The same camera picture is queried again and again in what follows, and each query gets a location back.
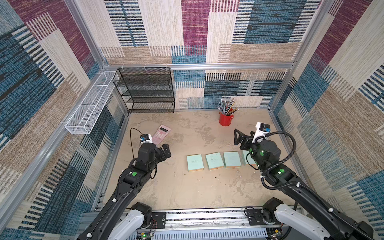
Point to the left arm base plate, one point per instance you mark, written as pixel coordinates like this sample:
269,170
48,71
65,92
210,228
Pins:
158,220

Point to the black wire shelf rack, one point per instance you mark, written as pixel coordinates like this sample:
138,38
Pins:
146,90

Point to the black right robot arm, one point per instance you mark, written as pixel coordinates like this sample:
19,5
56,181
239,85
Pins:
326,221

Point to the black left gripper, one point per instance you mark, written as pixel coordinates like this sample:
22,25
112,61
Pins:
163,157

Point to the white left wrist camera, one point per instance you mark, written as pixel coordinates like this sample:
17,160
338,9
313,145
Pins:
145,138

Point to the pink calculator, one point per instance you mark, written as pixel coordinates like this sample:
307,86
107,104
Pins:
160,134

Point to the mint drawer jewelry box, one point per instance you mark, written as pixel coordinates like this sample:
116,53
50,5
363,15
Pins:
248,160

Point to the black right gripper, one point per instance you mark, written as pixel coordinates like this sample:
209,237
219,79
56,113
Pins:
245,142

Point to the red pencil cup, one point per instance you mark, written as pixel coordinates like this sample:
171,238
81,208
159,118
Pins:
225,120

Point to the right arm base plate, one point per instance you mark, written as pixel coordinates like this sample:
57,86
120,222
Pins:
259,217

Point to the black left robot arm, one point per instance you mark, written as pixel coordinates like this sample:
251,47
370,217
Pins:
129,185

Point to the white mesh wall basket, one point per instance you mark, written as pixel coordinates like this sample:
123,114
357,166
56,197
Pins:
87,113

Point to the pencils bundle in cup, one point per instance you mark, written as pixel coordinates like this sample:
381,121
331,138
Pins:
227,108

